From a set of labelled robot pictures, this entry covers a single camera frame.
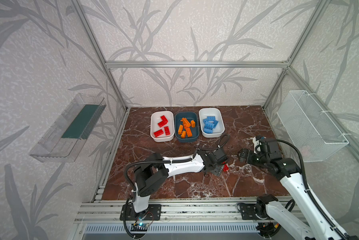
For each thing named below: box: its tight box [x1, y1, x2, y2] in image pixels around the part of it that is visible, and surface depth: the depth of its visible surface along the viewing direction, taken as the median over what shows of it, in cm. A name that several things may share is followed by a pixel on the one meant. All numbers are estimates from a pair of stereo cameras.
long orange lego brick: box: [180, 117, 191, 129], surface depth 107 cm
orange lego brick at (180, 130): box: [178, 124, 184, 135], surface depth 107 cm
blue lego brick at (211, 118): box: [206, 116, 216, 122], surface depth 114 cm
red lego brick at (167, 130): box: [164, 126, 171, 136], surface depth 106 cm
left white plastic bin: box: [150, 110, 175, 143], surface depth 110 cm
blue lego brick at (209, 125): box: [205, 121, 215, 129], surface depth 107 cm
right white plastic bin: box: [198, 107, 225, 138], surface depth 110 cm
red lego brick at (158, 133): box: [153, 129, 164, 138], surface depth 105 cm
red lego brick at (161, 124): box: [157, 121, 167, 128], surface depth 110 cm
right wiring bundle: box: [256, 222, 281, 238], surface depth 72 cm
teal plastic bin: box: [174, 111, 200, 143], surface depth 107 cm
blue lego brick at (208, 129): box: [203, 126, 214, 134], surface depth 107 cm
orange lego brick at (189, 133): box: [186, 127, 193, 138], surface depth 104 cm
